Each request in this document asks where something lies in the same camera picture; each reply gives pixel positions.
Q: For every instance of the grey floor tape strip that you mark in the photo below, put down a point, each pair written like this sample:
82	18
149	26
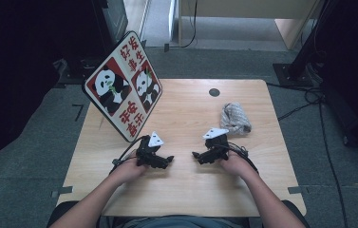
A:
297	190
62	191

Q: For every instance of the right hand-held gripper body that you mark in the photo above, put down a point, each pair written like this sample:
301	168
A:
217	145

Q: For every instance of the black equipment cabinet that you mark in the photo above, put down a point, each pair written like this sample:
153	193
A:
110	19

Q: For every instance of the dark round table grommet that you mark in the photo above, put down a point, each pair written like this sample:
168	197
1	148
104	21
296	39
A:
214	92

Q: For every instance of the person's blue shirt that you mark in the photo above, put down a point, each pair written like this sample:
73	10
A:
173	222

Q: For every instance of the beige fluffy cloth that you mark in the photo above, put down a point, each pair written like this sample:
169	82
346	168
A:
235	118

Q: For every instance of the person's right hand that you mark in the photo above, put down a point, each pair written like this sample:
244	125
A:
236	166

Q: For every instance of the dark stand base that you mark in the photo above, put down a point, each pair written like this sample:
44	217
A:
77	76

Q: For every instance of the light wooden cabinet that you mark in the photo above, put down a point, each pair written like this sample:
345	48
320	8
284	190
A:
246	8

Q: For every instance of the panda picture board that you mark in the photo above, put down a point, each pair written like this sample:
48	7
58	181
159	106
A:
126	88

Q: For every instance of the black stand with base plate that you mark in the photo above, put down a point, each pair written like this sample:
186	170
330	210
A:
293	76

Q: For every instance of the person's left hand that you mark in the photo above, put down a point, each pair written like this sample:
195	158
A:
127	171

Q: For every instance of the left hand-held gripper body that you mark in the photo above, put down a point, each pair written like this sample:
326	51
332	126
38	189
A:
146	155

